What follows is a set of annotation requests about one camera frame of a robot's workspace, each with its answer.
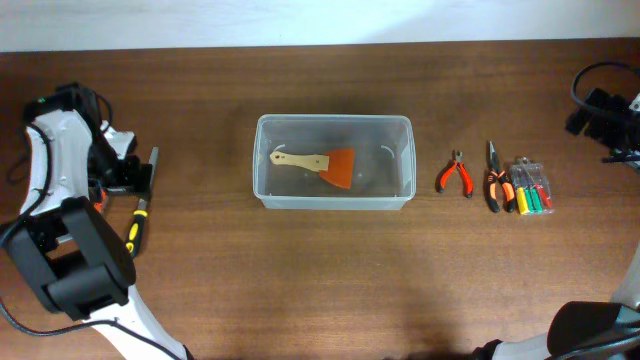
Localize metal file yellow black handle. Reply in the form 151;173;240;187
125;147;159;258

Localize clear plastic storage container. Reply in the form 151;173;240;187
253;114;417;210

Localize orange scraper wooden handle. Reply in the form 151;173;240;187
269;148;355;189

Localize orange bit holder strip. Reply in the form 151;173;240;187
94;190;108;213

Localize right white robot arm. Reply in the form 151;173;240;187
468;88;639;360

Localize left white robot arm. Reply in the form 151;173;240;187
1;83;192;359

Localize clear screwdriver set case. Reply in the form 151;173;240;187
508;157;554;215

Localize orange black needle-nose pliers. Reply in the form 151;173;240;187
486;141;515;213

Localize small red diagonal cutters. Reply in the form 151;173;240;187
435;150;474;199

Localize right black camera cable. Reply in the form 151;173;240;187
570;60;640;119

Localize black camera cable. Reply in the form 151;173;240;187
570;60;640;119
0;89;184;360

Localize left black camera cable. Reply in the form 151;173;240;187
0;89;184;360

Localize red handled screwdriver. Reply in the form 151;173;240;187
530;168;552;210

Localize green handled screwdriver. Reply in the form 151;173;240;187
519;168;536;214
525;170;543;213

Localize yellow handled screwdriver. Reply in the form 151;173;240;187
513;169;530;215

